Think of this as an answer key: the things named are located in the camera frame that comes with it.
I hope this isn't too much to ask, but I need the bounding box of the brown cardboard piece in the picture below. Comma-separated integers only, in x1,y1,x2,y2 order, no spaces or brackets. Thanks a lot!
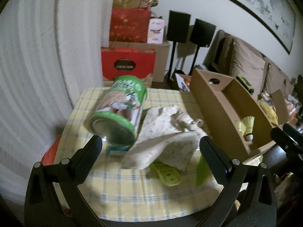
270,89,290,126

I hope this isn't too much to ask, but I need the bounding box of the lime green plastic strap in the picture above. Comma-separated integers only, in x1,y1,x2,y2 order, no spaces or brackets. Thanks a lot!
150,161,181,188

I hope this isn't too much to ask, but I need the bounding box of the green food can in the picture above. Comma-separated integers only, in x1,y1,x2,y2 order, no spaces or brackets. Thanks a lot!
89,75,148,146

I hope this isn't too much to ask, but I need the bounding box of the brown sofa cushion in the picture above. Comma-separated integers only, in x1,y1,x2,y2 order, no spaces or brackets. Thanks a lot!
228,35,267,86

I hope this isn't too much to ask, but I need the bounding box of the white printed box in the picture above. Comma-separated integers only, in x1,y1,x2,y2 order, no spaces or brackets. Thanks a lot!
175,73,192,92

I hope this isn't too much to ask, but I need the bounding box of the red gift bag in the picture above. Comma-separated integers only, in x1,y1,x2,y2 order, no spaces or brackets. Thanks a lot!
109,8,152,43

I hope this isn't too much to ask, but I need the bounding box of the brown gold paper bag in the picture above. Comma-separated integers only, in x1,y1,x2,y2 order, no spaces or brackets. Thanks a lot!
112,0,159,11

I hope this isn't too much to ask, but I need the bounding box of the yellow cloth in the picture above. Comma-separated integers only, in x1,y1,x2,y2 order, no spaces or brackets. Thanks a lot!
258,100,279,126

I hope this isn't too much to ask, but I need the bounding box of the brown sofa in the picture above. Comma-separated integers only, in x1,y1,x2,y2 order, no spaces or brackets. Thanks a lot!
204,30,303,100

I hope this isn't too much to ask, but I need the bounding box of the yellow shuttlecock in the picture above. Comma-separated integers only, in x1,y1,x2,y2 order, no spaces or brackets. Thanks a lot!
241,116,255,141
235,120,247,133

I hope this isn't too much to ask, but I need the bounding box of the white pink box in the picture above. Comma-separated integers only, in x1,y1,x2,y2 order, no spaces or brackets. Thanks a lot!
147,18,165,44

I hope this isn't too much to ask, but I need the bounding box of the yellow plaid tablecloth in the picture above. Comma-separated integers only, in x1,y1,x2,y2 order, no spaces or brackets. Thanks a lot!
54,87,263,220

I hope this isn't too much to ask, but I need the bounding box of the green plastic piece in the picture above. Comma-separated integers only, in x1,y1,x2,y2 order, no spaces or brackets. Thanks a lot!
196,156,212,187

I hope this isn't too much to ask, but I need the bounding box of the red box with black oval label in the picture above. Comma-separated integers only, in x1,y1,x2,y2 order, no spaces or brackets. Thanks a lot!
101,47,157,79

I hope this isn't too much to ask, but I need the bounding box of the dark green book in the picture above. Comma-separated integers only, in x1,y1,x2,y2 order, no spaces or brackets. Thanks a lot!
106,144,133,156

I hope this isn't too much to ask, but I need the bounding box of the white speckled cloth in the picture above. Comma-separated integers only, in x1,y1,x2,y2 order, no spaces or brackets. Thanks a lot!
121,104,209,171

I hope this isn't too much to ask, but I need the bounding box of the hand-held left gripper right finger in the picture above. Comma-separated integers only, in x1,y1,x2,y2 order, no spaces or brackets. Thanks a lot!
196,136,277,227

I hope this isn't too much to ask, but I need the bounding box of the black speaker on stand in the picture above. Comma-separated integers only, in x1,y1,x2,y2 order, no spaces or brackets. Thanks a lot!
189,18,216,76
166,11,192,82

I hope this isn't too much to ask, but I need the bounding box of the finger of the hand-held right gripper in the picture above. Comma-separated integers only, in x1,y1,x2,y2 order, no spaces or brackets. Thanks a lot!
270,127,303,153
282,123,303,145

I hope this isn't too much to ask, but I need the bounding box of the red plastic bag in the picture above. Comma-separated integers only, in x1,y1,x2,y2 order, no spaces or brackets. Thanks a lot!
41,135,62,166

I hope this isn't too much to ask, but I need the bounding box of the lime and black case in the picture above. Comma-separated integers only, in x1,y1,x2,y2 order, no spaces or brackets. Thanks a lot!
235,74,255,95

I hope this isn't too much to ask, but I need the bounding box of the white curtain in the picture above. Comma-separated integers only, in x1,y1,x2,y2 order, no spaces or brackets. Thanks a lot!
0,0,74,194

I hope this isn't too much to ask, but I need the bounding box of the framed wall picture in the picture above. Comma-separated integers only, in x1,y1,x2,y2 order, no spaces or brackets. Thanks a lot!
223,0,296,55

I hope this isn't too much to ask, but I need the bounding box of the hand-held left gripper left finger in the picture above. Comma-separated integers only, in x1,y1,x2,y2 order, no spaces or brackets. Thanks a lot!
24,135,103,227

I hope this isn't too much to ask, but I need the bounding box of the large plain cardboard box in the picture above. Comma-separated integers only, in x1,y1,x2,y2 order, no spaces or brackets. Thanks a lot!
109,41,171,83

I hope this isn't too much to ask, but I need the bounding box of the brown cardboard box with handle hole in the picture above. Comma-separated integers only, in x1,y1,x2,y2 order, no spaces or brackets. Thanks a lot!
190,68,277,162

